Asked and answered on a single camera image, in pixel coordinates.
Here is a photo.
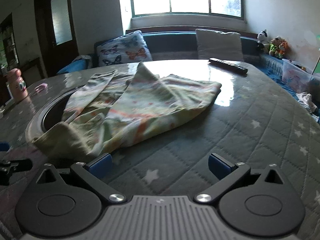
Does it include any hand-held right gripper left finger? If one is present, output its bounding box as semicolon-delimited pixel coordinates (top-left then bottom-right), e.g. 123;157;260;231
36;152;127;204

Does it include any bear plush with green vest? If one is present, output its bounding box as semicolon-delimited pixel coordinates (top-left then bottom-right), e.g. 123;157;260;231
269;36;283;57

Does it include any grey crumpled cloth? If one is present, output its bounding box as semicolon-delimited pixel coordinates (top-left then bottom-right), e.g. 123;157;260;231
72;54;93;63

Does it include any dark wooden display cabinet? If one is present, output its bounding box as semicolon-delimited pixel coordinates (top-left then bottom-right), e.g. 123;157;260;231
0;14;20;105

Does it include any round recessed table stove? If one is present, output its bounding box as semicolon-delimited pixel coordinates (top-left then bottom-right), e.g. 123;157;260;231
25;90;83;140

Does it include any plain white pillow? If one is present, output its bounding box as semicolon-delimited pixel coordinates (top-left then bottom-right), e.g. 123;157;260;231
195;28;244;62

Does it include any black remote control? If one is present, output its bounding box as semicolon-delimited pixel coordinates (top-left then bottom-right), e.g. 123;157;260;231
209;57;248;74

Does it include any black and white cow plush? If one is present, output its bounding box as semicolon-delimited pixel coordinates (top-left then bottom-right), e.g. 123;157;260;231
257;29;270;53

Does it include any pile of light clothes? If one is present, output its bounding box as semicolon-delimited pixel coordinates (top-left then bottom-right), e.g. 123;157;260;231
296;91;320;118

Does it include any butterfly print pillow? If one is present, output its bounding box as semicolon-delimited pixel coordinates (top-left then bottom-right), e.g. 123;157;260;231
96;30;153;67

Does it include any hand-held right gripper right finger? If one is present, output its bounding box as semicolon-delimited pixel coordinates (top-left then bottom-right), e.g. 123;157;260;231
194;152;285;204

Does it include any dark wooden door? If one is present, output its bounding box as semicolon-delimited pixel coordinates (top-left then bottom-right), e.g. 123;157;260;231
34;0;79;78

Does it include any green patterned shirt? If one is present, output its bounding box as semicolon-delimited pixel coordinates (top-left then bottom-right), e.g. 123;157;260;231
32;62;222;160

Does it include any clear plastic storage box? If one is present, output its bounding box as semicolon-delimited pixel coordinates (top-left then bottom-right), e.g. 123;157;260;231
282;58;314;93

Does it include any low wooden side cabinet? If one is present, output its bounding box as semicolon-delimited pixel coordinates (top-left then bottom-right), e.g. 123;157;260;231
21;56;48;80

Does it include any pink cartoon face bottle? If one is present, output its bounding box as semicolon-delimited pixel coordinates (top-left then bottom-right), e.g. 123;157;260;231
6;68;29;103

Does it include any blue corner sofa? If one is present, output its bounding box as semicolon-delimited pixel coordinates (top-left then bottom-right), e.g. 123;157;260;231
56;26;320;124

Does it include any orange plush toy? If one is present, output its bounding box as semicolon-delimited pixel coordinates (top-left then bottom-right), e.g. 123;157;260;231
277;41;289;59

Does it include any blue seat cushion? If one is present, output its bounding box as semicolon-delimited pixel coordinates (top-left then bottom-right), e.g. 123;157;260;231
57;60;87;74

